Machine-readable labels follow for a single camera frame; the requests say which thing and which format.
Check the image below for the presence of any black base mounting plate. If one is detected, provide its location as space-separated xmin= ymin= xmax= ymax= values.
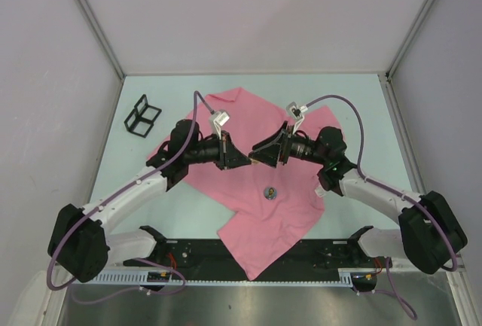
xmin=146 ymin=237 xmax=386 ymax=279

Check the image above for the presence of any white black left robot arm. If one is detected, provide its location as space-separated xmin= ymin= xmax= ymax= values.
xmin=47 ymin=119 xmax=251 ymax=282

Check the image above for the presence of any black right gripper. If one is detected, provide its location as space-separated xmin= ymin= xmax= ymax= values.
xmin=249 ymin=121 xmax=328 ymax=169

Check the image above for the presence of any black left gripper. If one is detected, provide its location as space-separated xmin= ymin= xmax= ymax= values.
xmin=185 ymin=130 xmax=250 ymax=170

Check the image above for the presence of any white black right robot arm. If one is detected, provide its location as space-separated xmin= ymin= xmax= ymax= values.
xmin=249 ymin=123 xmax=468 ymax=274

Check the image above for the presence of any round portrait pin badge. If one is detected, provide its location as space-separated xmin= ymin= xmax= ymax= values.
xmin=264 ymin=187 xmax=277 ymax=200

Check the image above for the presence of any white garment label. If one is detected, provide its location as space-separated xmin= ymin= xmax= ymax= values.
xmin=315 ymin=187 xmax=326 ymax=198

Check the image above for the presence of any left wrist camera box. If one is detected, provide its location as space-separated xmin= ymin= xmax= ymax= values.
xmin=209 ymin=110 xmax=230 ymax=133

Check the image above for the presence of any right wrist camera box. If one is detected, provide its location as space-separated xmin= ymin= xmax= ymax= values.
xmin=285 ymin=102 xmax=308 ymax=133

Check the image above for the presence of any pink t-shirt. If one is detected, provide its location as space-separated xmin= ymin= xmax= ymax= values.
xmin=145 ymin=86 xmax=343 ymax=281

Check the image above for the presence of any white slotted cable duct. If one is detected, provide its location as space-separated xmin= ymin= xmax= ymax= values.
xmin=89 ymin=268 xmax=376 ymax=288

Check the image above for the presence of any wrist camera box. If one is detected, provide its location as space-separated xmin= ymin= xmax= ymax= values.
xmin=209 ymin=110 xmax=230 ymax=133
xmin=285 ymin=102 xmax=308 ymax=133

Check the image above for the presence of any black wire frame box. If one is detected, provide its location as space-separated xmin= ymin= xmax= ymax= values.
xmin=124 ymin=94 xmax=162 ymax=139

